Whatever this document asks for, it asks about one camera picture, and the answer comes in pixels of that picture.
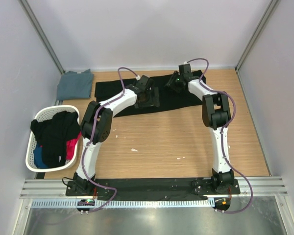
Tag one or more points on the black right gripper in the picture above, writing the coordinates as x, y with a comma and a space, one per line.
170, 82

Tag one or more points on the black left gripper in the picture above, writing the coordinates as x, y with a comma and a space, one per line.
153, 101

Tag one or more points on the black t-shirt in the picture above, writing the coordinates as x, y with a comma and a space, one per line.
168, 99

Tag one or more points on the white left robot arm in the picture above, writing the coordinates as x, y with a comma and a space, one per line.
96, 127

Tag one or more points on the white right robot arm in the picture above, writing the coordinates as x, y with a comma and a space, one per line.
216, 116

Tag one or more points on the folded teal t-shirt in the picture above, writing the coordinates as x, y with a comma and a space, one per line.
75, 85

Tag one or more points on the pink garment in basket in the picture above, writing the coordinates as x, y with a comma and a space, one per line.
70, 147

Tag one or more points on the black clothes pile in basket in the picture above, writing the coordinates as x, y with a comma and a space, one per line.
53, 134

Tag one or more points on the white laundry basket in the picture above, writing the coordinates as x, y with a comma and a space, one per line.
33, 154

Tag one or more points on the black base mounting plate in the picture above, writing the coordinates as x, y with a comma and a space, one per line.
152, 189

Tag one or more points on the blue garment in basket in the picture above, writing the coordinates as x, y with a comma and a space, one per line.
38, 161

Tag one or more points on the slotted cable duct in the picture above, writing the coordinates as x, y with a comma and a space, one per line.
91, 204

